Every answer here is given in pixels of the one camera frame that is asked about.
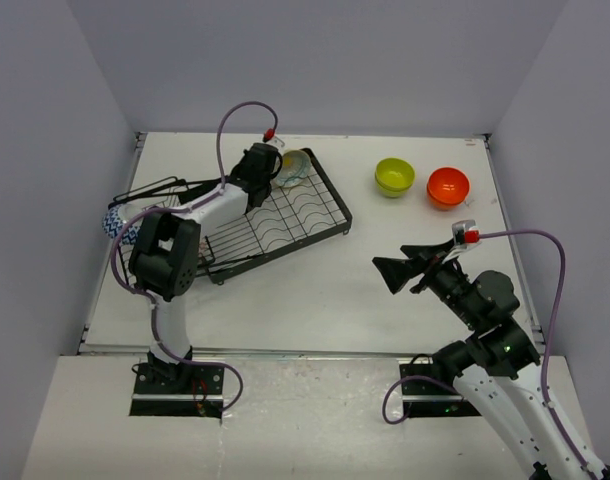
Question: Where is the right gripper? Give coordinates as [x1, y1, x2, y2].
[372, 237, 481, 328]

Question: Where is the yellow blue pattern ceramic bowl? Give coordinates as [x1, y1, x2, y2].
[274, 150, 311, 188]

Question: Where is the green bowl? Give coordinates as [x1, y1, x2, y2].
[375, 157, 416, 191]
[375, 170, 415, 198]

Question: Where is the orange bowl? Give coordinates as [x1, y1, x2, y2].
[426, 167, 470, 192]
[426, 189, 469, 211]

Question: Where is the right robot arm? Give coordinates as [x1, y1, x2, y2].
[372, 241, 610, 479]

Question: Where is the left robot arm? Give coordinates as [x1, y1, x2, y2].
[128, 143, 283, 393]

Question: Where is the red white pattern bowl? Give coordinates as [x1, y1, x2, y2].
[198, 237, 213, 261]

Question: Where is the blue white pattern bowl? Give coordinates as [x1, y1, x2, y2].
[102, 204, 142, 245]

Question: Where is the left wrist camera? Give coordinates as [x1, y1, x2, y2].
[262, 128, 287, 154]

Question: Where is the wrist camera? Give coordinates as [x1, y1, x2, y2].
[262, 128, 287, 154]
[449, 219, 480, 259]

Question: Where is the black wire dish rack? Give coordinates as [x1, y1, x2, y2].
[108, 148, 353, 285]

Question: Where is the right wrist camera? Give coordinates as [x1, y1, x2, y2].
[449, 219, 480, 259]

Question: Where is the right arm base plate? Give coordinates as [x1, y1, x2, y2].
[399, 355, 480, 419]

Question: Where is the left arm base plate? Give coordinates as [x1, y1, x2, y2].
[129, 358, 244, 420]

